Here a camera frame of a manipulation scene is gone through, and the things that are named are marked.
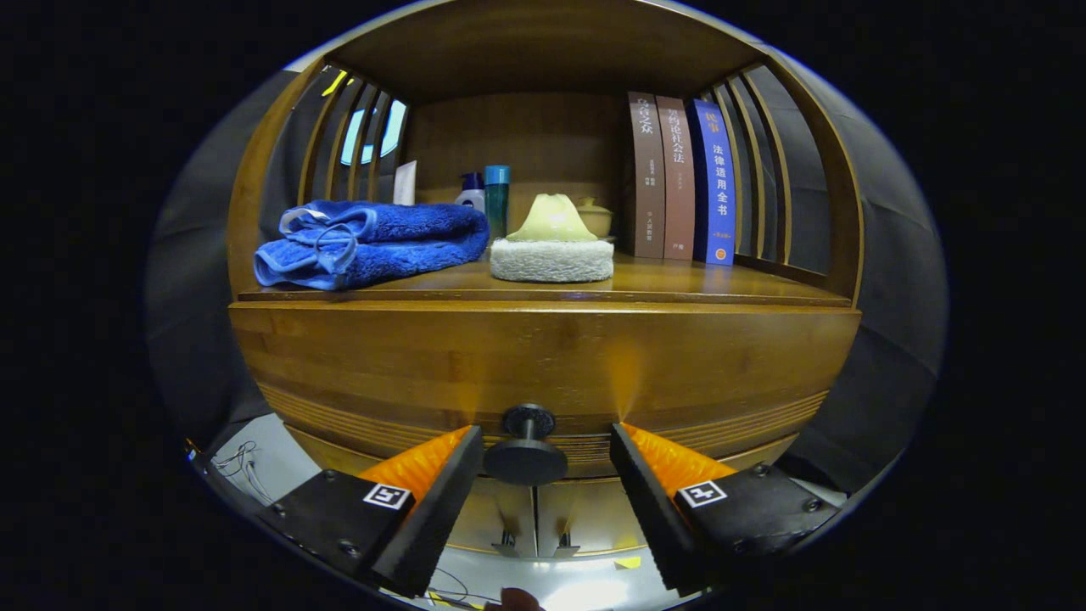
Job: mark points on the blue book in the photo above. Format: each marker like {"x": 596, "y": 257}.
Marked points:
{"x": 715, "y": 182}

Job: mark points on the white tube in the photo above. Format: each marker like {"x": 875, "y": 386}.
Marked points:
{"x": 405, "y": 182}

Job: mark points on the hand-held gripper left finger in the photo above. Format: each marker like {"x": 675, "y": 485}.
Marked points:
{"x": 441, "y": 509}

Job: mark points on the wooden cabinet door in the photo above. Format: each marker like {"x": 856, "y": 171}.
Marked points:
{"x": 585, "y": 513}
{"x": 501, "y": 518}

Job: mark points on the teal bottle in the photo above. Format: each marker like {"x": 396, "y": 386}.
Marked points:
{"x": 497, "y": 199}

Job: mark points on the green scrub brush white sponge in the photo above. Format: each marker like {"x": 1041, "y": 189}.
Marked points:
{"x": 551, "y": 259}

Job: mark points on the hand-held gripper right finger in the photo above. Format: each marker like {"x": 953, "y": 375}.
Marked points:
{"x": 652, "y": 513}

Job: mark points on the wooden countertop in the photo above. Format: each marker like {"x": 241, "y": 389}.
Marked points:
{"x": 679, "y": 276}

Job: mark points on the wooden cabinet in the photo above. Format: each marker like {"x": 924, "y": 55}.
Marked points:
{"x": 526, "y": 51}

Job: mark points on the blue folded towel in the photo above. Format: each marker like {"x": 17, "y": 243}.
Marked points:
{"x": 407, "y": 229}

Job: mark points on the reddish brown book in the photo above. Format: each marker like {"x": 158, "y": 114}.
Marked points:
{"x": 677, "y": 182}

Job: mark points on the wooden drawer with black knob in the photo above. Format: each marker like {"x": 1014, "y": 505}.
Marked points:
{"x": 424, "y": 356}

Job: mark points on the dark brown book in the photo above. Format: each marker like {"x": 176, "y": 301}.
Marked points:
{"x": 647, "y": 178}

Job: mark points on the yellow lidded teacup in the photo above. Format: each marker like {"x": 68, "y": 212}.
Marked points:
{"x": 598, "y": 218}

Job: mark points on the white lotion bottle blue cap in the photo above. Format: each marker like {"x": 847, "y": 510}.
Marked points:
{"x": 471, "y": 197}

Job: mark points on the yellow sticky note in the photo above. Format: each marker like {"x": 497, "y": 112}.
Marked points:
{"x": 628, "y": 562}

